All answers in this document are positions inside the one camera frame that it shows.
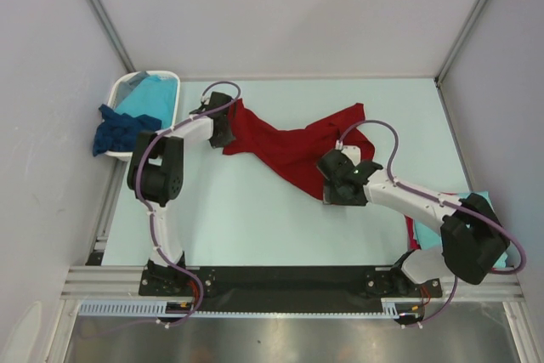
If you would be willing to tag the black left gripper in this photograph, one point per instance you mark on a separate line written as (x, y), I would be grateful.
(225, 140)

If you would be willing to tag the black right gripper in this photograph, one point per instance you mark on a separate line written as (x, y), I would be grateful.
(331, 195)

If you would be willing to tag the red t shirt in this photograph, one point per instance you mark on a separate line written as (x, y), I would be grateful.
(292, 154)

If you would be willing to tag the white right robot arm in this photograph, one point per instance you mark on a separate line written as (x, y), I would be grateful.
(470, 244)

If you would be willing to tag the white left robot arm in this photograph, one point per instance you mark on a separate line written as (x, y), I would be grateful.
(156, 172)

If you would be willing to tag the turquoise t shirt in basket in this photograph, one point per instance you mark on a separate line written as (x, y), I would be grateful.
(155, 96)

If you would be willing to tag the pink folded t shirt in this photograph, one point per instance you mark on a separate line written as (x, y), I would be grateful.
(413, 243)

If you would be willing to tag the light blue folded t shirt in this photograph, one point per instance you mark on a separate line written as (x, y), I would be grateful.
(427, 238)

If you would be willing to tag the navy blue t shirt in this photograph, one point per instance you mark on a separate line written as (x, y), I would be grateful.
(119, 132)

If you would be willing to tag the grey t shirt in basket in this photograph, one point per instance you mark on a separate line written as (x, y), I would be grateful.
(125, 87)

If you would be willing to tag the white laundry basket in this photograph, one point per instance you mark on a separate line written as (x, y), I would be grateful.
(125, 156)

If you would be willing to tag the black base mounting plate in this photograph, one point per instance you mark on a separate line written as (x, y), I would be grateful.
(285, 285)

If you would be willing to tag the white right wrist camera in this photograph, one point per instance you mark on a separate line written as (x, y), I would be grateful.
(352, 152)

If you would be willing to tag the white slotted cable duct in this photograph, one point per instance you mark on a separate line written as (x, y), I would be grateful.
(375, 309)

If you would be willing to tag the aluminium frame rail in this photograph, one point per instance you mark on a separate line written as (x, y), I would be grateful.
(102, 282)

